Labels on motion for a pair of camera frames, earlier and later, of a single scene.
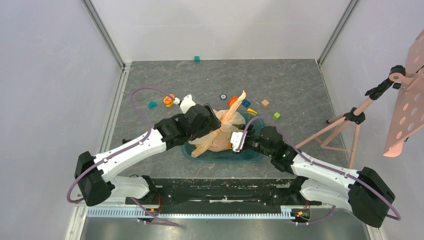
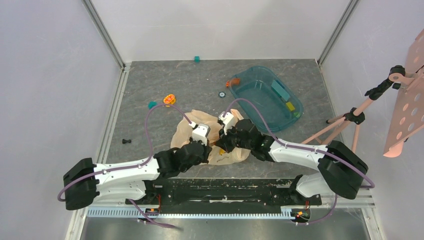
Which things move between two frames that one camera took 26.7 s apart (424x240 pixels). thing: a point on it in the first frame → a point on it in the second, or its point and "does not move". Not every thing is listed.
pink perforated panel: [410, 115] does not move
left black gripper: [211, 124] → [208, 149]
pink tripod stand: [355, 116] does not move
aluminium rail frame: [81, 217] does not move
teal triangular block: [152, 104] does not move
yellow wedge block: [251, 112] → [290, 106]
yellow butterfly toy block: [169, 101] does not move
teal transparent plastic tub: [252, 118] → [278, 104]
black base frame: [279, 191] does not move
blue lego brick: [246, 103] → [276, 88]
